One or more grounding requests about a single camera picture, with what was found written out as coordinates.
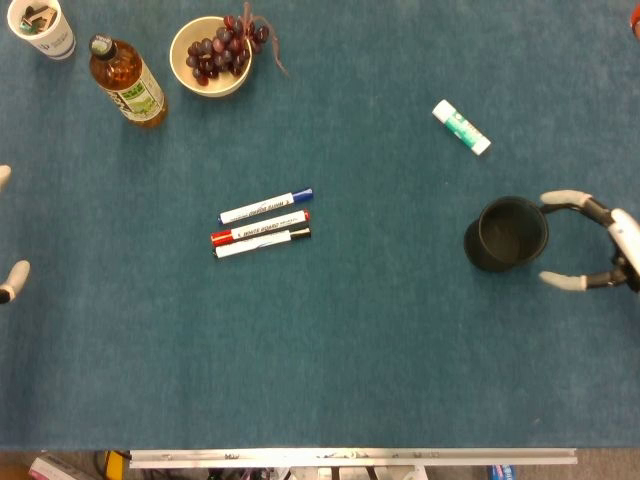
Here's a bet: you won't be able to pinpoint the white green glue stick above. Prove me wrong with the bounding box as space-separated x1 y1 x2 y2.
431 98 493 157

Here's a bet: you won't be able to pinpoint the red cap whiteboard marker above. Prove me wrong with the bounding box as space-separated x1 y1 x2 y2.
209 209 311 247

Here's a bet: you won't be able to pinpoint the pink box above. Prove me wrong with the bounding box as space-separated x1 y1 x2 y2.
27 453 84 480

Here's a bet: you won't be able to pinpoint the amber tea bottle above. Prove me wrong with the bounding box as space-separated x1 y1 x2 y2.
88 33 169 129

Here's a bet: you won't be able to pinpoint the blue cap whiteboard marker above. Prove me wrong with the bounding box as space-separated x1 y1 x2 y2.
218 187 315 226

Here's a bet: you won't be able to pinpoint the white paper cup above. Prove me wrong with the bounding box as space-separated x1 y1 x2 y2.
6 0 78 62

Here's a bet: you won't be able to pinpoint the dark red grape bunch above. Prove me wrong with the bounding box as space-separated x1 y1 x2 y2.
185 1 291 87

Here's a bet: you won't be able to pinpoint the black mesh pen holder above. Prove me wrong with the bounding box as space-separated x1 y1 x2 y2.
463 195 550 274

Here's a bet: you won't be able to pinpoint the cream bowl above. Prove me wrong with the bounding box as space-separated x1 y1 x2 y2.
169 15 254 98

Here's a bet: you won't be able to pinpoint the yellow object under table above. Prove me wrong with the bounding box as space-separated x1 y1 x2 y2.
103 450 132 480

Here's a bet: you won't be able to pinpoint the aluminium table edge rail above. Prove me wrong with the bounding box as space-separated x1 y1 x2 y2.
128 448 579 470

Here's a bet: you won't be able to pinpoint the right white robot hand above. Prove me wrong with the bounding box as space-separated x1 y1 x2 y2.
538 189 640 294

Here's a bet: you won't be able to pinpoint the blue felt table cover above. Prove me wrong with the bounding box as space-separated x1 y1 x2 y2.
0 0 640 451

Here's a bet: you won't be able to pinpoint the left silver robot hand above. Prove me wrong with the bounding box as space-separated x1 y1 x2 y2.
0 164 31 305

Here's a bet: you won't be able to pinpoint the black cap whiteboard marker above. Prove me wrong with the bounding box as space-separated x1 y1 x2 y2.
213 227 312 260

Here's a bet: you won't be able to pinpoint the dark clips in cup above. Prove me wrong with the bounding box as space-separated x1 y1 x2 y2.
18 4 51 35

